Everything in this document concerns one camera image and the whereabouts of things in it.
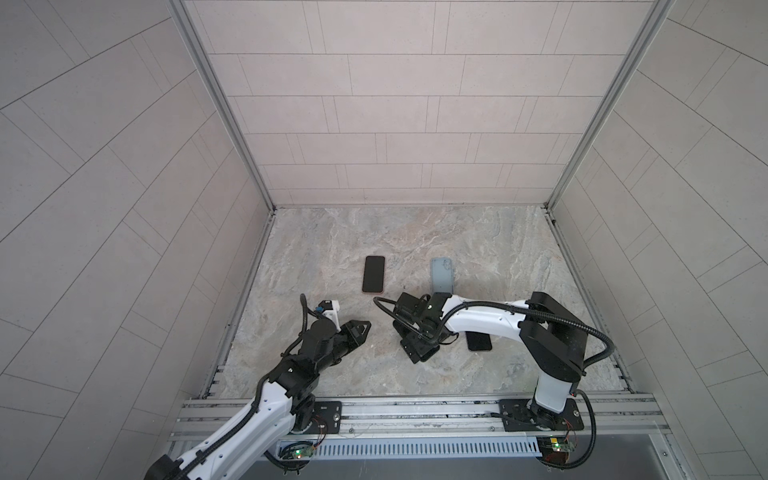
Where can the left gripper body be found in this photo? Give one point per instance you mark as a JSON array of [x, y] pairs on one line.
[[343, 342]]

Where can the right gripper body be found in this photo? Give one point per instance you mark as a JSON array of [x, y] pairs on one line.
[[419, 335]]

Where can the pink phone case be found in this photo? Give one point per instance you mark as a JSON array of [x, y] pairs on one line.
[[374, 273]]

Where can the purple-edged black phone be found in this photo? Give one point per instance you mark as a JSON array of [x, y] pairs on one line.
[[374, 273]]

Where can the light blue phone case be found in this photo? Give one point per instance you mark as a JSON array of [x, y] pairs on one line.
[[442, 275]]

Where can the black phone case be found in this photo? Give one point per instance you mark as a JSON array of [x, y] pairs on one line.
[[417, 349]]

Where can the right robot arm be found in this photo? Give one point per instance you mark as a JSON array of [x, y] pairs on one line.
[[553, 337]]

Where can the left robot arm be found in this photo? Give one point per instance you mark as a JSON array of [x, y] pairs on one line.
[[283, 402]]

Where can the left circuit board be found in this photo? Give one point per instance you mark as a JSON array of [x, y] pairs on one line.
[[298, 451]]

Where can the circuit board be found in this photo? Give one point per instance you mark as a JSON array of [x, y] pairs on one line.
[[298, 451], [556, 449]]

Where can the ventilation grille strip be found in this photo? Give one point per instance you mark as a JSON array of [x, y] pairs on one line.
[[424, 448]]

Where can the right circuit board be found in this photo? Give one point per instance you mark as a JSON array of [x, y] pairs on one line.
[[556, 449]]

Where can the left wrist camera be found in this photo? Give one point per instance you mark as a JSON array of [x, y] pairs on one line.
[[330, 309]]

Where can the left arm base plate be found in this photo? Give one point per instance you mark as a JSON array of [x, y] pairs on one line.
[[320, 417]]

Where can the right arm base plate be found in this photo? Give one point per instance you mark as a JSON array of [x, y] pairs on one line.
[[527, 416]]

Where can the aluminium mounting rail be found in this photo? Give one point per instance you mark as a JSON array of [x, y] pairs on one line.
[[464, 416]]

